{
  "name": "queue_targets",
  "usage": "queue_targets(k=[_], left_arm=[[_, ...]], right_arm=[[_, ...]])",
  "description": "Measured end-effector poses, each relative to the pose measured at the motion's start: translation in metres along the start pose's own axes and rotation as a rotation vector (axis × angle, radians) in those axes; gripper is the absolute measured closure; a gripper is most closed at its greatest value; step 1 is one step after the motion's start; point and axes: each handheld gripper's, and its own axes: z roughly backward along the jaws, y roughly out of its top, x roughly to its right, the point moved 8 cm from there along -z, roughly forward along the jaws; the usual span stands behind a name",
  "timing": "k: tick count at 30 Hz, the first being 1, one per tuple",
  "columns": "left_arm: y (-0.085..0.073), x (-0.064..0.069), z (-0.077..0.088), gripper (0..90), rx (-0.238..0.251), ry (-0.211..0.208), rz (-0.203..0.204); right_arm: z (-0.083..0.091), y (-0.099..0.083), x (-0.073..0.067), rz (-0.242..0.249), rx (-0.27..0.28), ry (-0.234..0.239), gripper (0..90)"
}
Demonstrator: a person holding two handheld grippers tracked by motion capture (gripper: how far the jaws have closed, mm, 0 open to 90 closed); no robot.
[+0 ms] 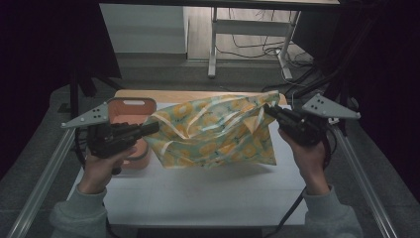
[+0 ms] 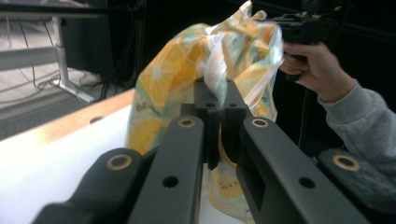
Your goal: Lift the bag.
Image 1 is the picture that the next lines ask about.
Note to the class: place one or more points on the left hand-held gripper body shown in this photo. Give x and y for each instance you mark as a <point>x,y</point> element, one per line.
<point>109,139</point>

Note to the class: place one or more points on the aluminium rail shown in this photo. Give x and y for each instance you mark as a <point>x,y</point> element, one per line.
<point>363,178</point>
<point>43,178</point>

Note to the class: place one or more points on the white plug adapter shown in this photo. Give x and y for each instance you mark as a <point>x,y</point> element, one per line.
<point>335,119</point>

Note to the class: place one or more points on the dark curtain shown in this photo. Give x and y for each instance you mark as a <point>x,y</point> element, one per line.
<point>49,49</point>
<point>389,66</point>

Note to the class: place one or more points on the black stand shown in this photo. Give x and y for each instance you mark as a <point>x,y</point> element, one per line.
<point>74,95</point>

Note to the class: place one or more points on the desk with white frame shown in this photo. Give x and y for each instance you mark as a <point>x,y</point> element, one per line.
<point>247,27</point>

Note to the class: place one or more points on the yellow floral cloth bag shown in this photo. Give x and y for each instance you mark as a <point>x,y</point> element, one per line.
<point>214,132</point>

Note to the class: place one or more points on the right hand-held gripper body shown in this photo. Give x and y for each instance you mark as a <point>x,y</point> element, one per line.
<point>300,127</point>

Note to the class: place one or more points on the white table mat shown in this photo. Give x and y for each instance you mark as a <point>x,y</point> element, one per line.
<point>198,198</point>

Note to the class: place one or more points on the person's right hand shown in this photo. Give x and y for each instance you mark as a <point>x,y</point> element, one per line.
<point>310,165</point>

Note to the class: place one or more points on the pink plastic basket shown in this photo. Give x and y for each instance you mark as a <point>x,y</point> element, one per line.
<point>132,109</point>

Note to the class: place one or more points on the person's left hand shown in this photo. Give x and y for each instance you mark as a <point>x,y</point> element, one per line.
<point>99,170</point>

